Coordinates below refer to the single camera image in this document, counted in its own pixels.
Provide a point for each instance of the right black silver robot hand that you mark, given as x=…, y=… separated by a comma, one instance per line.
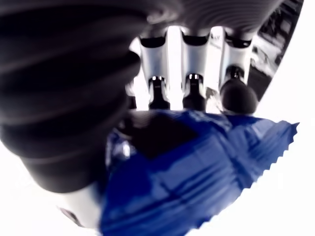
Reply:
x=61, y=86

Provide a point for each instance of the blue Oreo cookie packet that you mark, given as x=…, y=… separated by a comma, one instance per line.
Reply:
x=184, y=172

